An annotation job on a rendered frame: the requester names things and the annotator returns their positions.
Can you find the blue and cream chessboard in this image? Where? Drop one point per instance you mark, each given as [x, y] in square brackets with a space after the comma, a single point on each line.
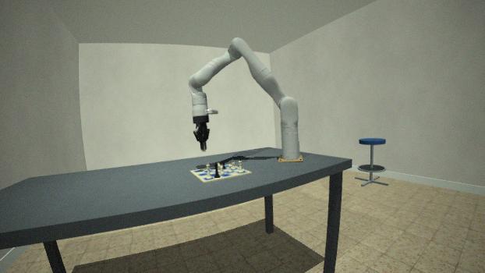
[201, 174]

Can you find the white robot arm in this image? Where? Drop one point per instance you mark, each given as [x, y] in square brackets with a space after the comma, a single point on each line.
[289, 107]

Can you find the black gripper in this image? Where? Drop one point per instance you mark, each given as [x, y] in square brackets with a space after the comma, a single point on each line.
[201, 122]

